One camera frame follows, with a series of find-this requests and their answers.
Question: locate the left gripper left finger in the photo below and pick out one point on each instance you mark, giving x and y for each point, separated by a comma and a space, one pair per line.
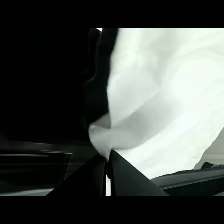
87, 181

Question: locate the white garment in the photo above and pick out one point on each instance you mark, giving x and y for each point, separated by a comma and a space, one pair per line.
166, 96

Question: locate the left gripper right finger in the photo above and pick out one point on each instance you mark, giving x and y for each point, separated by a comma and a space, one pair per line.
128, 181

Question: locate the black garment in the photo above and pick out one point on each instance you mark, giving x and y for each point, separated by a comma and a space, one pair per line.
97, 76

